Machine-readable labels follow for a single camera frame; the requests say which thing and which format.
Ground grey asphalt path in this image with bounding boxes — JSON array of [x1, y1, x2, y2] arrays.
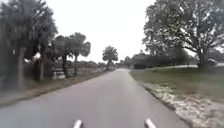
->
[[0, 68, 193, 128]]

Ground dark hedge with trees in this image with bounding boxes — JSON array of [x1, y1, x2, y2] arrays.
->
[[119, 49, 201, 70]]

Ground pale road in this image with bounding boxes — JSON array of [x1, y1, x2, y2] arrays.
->
[[151, 62, 224, 70]]

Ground robot's own part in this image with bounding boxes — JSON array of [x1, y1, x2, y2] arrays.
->
[[73, 119, 83, 128], [144, 118, 157, 128]]

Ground brown grassy verge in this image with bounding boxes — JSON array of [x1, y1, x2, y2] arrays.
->
[[0, 69, 113, 108]]

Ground green grass field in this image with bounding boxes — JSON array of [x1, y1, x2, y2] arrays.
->
[[129, 66, 224, 104]]

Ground large leafy tree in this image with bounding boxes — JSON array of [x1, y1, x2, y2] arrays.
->
[[142, 0, 224, 70]]

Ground pale sandy strip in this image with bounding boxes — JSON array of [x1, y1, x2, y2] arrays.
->
[[141, 81, 224, 128]]

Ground group of palm trees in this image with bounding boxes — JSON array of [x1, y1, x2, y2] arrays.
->
[[0, 0, 92, 91]]

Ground vehicle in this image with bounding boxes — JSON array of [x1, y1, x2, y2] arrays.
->
[[205, 58, 218, 67]]

